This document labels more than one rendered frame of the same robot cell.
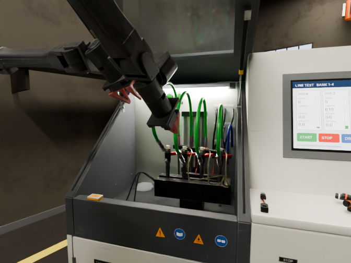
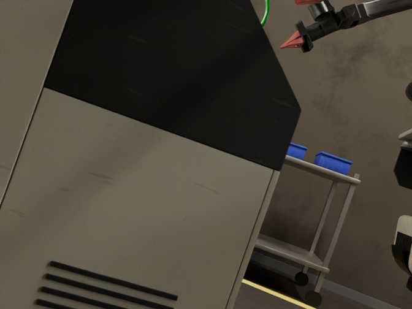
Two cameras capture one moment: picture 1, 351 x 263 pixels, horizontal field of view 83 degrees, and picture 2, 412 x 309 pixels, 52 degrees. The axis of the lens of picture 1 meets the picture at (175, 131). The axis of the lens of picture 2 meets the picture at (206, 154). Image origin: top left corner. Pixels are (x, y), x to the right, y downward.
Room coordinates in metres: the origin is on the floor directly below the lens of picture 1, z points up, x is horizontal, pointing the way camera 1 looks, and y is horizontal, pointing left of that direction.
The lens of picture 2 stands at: (1.39, 1.27, 0.76)
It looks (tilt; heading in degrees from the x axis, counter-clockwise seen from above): 1 degrees up; 243
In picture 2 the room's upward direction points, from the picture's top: 19 degrees clockwise
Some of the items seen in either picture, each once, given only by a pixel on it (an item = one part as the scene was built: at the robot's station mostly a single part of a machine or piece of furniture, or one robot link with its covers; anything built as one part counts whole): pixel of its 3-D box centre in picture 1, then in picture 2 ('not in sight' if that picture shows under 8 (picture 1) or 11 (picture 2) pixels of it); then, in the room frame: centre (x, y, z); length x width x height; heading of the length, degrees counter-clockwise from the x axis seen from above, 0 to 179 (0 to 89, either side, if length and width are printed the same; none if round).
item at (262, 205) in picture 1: (263, 201); not in sight; (0.64, -0.29, 0.99); 0.12 x 0.02 x 0.02; 159
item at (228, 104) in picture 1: (223, 126); not in sight; (1.11, -0.27, 1.20); 0.13 x 0.03 x 0.31; 74
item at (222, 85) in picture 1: (181, 86); not in sight; (1.17, -0.03, 1.43); 0.54 x 0.03 x 0.02; 74
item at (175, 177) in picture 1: (192, 194); not in sight; (0.89, -0.08, 0.91); 0.34 x 0.10 x 0.15; 74
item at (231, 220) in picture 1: (148, 226); not in sight; (0.69, 0.10, 0.87); 0.62 x 0.04 x 0.16; 74
